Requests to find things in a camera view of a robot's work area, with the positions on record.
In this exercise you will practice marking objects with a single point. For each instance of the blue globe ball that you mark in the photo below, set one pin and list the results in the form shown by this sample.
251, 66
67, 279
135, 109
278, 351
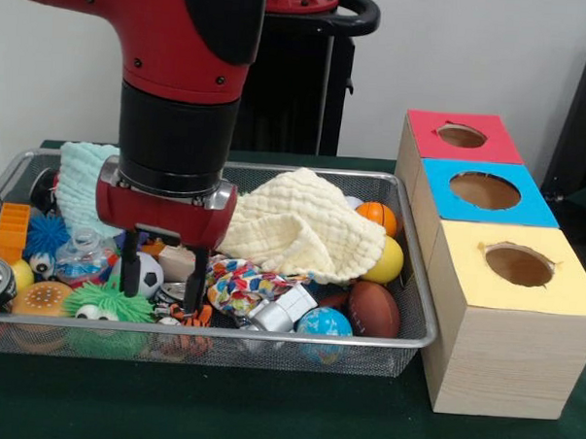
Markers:
323, 322

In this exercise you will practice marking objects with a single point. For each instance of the orange toy basketball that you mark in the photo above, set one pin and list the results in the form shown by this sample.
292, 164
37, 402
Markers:
378, 214

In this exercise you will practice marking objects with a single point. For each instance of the wooden box with three holes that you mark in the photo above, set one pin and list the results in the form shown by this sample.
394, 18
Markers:
500, 364

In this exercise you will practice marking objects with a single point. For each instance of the cream waffle cloth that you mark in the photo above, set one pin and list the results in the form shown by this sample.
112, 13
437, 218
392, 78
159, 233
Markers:
312, 225

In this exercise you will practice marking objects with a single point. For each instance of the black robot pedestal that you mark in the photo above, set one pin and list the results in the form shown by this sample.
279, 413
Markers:
299, 83

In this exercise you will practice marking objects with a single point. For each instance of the dark green table cloth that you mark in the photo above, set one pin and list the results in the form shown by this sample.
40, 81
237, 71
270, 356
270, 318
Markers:
216, 410

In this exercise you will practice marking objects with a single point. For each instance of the blue spiky ball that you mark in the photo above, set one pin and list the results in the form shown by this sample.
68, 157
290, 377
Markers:
46, 235

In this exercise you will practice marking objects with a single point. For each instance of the black chair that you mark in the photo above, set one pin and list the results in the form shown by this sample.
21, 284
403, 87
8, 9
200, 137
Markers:
584, 120

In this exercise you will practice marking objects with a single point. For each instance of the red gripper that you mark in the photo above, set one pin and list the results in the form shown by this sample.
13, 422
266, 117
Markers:
161, 218

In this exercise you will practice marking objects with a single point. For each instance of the yellow ball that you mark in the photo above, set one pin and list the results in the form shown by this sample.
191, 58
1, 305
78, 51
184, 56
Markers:
388, 262

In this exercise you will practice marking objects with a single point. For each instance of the brown toy football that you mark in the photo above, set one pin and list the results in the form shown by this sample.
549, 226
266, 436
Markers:
374, 308

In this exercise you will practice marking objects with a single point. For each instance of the toy burger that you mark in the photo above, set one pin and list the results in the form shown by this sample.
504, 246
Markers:
41, 296

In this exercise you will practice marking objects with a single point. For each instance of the green spiky toy with eyes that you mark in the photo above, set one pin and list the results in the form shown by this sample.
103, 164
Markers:
109, 306

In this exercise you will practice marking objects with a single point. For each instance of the light blue waffle cloth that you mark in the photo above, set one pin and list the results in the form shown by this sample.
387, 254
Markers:
78, 186

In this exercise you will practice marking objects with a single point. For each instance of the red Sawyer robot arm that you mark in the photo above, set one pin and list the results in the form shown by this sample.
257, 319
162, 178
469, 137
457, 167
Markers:
178, 54

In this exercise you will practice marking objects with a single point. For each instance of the tiger striped plush toy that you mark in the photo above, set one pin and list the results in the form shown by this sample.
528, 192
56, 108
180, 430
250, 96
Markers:
201, 318

